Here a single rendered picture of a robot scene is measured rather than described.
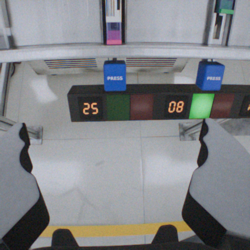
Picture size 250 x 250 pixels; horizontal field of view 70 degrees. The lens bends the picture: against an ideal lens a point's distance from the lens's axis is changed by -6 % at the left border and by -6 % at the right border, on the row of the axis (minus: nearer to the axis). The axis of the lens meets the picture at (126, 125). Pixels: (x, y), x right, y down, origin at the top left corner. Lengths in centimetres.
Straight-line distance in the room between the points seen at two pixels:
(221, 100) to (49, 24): 22
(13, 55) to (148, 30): 14
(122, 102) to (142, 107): 3
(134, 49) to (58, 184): 81
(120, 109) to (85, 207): 72
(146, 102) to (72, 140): 71
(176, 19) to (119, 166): 75
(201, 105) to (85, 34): 17
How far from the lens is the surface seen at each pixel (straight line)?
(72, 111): 25
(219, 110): 28
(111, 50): 19
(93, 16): 21
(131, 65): 88
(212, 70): 23
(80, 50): 19
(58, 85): 102
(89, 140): 91
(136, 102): 24
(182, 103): 25
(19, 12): 23
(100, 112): 25
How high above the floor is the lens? 89
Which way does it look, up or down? 78 degrees down
